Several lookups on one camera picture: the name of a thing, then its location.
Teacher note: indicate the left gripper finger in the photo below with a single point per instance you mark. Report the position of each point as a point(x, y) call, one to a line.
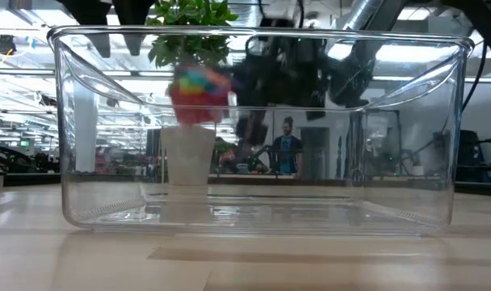
point(92, 20)
point(133, 24)

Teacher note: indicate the red measuring cup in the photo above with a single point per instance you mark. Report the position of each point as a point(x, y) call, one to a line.
point(193, 107)

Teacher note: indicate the clear plastic basket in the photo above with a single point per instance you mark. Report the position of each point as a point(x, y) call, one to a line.
point(108, 210)

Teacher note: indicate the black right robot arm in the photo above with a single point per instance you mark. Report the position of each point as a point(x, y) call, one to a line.
point(384, 20)

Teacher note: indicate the standing person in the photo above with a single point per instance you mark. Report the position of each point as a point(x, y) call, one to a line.
point(286, 149)

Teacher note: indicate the grey doorway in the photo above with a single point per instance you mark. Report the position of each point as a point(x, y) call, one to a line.
point(315, 149)

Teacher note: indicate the black background monitor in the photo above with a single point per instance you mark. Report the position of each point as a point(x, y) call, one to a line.
point(153, 143)

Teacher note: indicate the green plant in white pot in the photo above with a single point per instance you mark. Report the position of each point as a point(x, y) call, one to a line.
point(189, 157)

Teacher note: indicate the dark background equipment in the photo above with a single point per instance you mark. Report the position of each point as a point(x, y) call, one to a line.
point(477, 153)

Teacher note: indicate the silver ventilation duct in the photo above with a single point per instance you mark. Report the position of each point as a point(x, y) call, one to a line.
point(358, 12)

